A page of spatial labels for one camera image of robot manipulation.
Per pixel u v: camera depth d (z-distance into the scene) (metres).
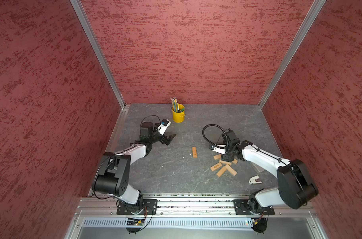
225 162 0.83
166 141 0.83
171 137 0.82
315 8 0.71
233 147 0.63
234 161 0.89
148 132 0.72
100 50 0.88
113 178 0.45
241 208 0.74
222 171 0.85
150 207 0.74
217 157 0.91
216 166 0.87
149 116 0.70
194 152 0.94
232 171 0.85
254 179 0.81
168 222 0.77
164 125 0.78
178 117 1.07
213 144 0.79
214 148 0.81
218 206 0.76
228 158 0.81
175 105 1.03
